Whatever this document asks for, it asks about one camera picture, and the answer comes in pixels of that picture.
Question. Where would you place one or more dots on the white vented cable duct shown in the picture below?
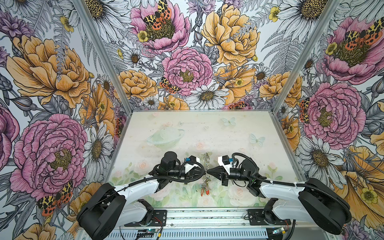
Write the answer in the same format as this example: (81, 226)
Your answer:
(191, 234)

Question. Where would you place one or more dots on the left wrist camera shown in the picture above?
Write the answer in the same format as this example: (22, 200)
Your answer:
(192, 161)

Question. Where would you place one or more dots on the metal key organizer plate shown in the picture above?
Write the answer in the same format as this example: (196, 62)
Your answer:
(206, 179)

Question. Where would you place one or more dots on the aluminium front rail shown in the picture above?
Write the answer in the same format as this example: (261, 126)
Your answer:
(195, 218)

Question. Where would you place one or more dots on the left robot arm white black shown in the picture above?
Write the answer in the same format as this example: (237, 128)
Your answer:
(118, 206)

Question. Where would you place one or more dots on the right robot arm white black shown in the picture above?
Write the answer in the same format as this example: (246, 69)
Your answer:
(310, 201)

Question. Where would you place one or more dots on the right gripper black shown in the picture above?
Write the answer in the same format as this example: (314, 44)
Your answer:
(218, 171)

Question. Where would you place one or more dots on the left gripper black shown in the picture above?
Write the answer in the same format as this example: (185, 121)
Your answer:
(192, 175)

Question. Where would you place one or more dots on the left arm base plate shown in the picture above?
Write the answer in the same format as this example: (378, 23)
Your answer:
(157, 218)

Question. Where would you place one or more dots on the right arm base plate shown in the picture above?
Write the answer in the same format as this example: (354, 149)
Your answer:
(260, 217)

